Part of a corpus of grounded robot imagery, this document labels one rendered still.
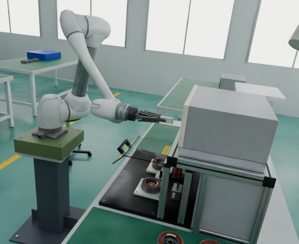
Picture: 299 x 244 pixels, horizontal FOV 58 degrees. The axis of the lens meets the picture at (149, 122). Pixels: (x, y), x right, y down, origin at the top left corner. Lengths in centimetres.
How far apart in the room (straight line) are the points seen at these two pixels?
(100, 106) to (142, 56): 488
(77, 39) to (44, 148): 73
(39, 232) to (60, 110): 102
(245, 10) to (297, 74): 165
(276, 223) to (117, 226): 80
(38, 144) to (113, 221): 78
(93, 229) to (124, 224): 14
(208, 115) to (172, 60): 495
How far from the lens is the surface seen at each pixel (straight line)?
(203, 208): 128
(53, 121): 192
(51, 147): 183
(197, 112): 118
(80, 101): 195
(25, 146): 193
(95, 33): 173
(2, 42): 815
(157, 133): 227
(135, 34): 626
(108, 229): 132
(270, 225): 156
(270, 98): 216
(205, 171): 116
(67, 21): 166
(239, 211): 128
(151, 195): 147
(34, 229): 246
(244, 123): 119
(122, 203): 142
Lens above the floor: 166
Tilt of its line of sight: 21 degrees down
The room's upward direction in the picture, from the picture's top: 6 degrees clockwise
